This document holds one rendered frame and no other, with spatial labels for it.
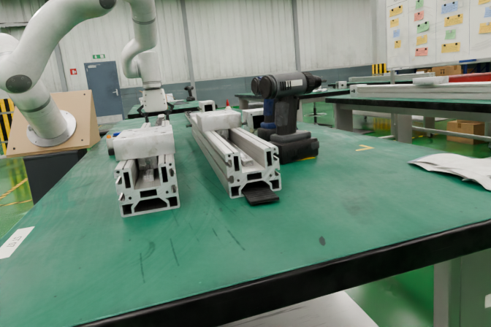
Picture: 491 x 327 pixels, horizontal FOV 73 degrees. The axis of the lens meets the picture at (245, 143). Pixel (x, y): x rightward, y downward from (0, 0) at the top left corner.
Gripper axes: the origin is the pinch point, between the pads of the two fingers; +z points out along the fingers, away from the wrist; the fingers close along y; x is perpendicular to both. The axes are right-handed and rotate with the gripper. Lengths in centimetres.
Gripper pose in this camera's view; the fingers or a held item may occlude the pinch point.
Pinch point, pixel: (158, 122)
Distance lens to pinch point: 157.7
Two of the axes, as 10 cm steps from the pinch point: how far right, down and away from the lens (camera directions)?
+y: -9.7, 1.4, -2.1
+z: 1.0, 9.8, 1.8
